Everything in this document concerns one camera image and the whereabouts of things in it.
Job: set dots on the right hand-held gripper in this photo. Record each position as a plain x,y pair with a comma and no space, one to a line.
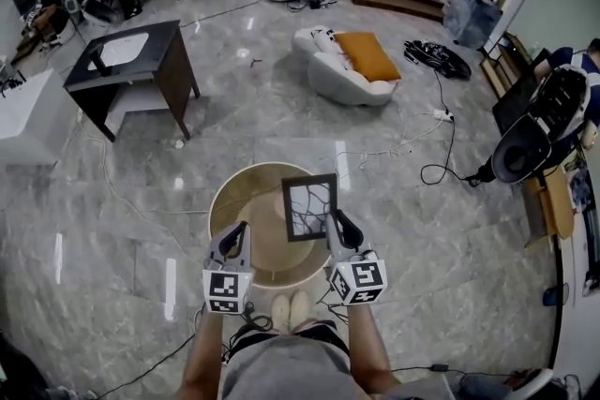
358,278

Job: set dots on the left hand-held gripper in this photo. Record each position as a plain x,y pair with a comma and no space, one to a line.
227,288

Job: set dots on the black picture frame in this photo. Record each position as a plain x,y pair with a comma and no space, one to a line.
309,207

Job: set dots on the person's left forearm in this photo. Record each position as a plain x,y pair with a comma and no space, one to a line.
199,356

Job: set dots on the person's right forearm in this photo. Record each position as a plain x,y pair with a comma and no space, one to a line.
372,346

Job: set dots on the round wooden side table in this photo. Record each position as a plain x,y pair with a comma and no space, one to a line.
248,206

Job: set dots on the person's beige shoes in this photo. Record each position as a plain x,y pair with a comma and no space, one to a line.
290,309

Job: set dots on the person's black shorts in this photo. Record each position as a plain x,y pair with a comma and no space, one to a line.
323,329

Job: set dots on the small white floor item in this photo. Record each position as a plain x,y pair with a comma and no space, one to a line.
179,144

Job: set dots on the person's grey shirt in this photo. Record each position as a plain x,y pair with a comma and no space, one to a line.
286,372

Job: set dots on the white lounge chair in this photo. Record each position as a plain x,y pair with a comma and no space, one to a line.
344,86

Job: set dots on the white power strip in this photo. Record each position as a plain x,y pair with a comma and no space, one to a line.
443,114

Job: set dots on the black power adapter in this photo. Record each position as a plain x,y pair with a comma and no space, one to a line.
440,368

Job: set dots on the orange cushion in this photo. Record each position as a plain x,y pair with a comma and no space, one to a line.
368,56

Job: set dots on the black patterned bag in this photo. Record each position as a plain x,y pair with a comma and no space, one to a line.
438,58

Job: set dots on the dark wooden vanity desk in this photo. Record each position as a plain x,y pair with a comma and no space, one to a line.
159,54

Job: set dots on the light wooden board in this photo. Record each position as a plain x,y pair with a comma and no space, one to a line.
555,206

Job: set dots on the black flat panel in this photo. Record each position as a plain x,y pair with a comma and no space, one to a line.
518,100

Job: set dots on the wooden shelf rack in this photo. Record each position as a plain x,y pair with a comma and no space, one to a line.
504,61

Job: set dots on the white counter block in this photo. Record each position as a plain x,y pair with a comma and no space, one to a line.
28,117

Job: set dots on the plastic wrapped blue box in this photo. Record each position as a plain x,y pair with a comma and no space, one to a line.
473,16

